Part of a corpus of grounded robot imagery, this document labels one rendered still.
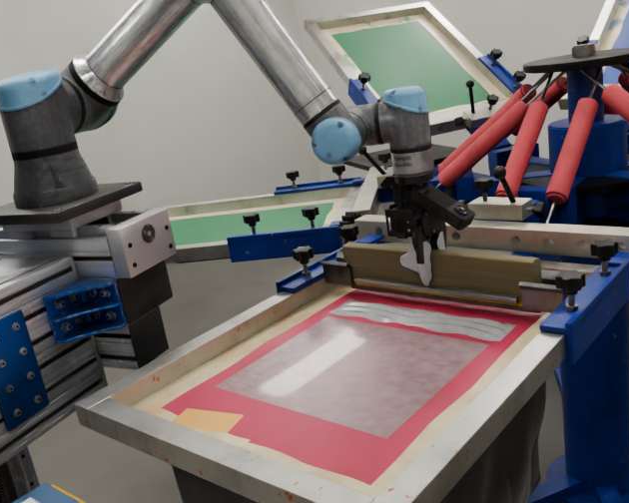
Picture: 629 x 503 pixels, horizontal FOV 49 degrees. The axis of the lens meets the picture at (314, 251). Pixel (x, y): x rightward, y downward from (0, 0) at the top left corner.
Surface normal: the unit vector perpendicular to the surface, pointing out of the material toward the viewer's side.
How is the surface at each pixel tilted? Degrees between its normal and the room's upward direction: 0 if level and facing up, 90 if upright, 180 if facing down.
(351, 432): 0
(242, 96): 90
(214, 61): 90
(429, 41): 32
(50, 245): 90
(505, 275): 91
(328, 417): 0
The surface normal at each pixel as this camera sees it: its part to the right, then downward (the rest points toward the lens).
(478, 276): -0.62, 0.33
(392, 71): 0.05, -0.69
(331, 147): -0.23, 0.32
